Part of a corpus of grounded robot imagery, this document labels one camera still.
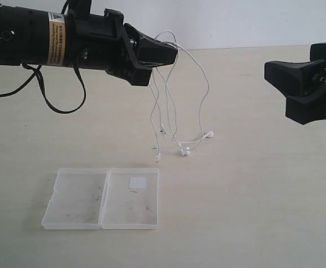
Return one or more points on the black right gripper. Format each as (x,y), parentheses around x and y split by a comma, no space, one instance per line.
(297,80)

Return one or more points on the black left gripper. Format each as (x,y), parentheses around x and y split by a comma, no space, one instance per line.
(107,43)

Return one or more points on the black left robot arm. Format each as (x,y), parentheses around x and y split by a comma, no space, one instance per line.
(30,36)

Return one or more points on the white paper label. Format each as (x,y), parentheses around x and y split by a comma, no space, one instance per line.
(137,182)

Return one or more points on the clear plastic storage case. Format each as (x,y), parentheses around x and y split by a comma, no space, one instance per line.
(93,199)

